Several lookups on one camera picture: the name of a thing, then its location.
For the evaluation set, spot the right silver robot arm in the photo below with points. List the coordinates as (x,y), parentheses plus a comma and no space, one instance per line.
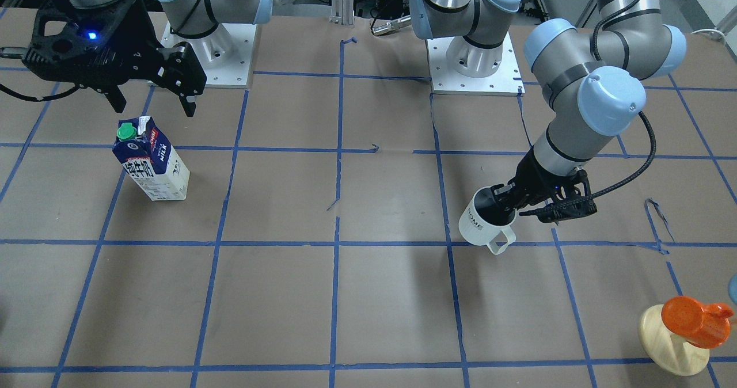
(189,19)

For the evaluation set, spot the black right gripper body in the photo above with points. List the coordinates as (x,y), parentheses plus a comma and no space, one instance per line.
(146,38)

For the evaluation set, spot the blue white milk carton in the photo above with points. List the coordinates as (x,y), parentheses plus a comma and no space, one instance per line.
(150,160)

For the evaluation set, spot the blue mug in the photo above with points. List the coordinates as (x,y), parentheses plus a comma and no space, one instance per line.
(732,289)

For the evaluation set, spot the orange mug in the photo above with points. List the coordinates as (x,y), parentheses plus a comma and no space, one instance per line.
(704,326)

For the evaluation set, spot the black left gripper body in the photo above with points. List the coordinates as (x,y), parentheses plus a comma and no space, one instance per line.
(534,174)

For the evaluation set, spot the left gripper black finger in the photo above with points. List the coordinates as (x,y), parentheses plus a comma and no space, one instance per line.
(504,193)
(508,209)

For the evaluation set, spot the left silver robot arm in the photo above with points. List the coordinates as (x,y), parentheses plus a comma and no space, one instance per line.
(593,83)

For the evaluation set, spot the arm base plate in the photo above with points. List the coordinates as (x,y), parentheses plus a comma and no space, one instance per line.
(458,68)
(227,55)

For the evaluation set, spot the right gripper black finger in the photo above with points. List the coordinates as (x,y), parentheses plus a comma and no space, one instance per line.
(113,94)
(178,69)

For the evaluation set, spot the wooden mug tree stand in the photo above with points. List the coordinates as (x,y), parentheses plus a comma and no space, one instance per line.
(668,350)

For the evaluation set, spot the white mug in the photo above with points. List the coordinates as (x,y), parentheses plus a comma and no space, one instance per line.
(485,222)

